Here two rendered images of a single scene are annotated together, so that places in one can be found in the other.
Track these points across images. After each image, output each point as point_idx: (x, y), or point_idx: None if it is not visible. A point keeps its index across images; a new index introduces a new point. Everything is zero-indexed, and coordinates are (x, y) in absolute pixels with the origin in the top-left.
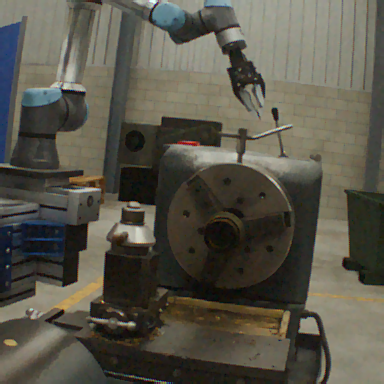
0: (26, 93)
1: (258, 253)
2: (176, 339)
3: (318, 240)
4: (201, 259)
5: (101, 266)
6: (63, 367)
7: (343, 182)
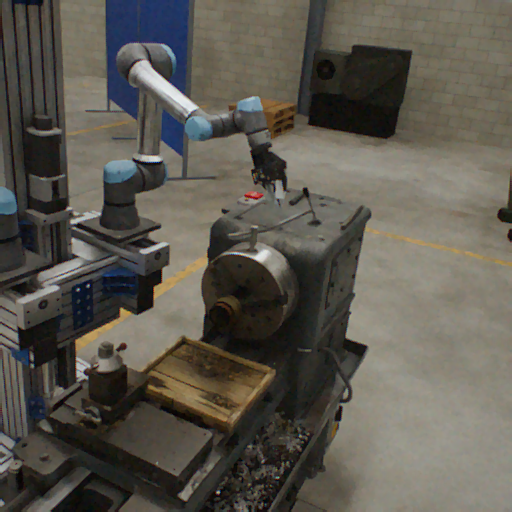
0: (104, 170)
1: (260, 319)
2: (133, 426)
3: (487, 179)
4: None
5: None
6: None
7: None
